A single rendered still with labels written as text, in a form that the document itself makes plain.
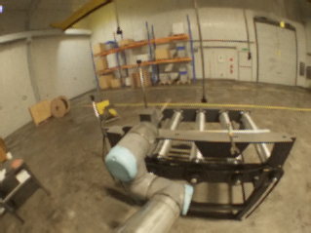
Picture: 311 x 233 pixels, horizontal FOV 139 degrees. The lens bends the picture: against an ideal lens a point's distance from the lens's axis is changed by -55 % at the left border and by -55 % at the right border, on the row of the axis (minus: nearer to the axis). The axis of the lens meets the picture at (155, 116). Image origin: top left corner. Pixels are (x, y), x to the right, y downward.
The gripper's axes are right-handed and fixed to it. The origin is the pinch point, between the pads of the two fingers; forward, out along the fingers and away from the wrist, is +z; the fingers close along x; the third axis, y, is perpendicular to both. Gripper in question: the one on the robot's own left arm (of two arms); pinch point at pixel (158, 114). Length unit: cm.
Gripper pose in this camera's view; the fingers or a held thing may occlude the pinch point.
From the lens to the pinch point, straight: 58.2
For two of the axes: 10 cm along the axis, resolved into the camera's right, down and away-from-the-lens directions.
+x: -1.3, -9.0, -4.1
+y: 9.3, 0.3, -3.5
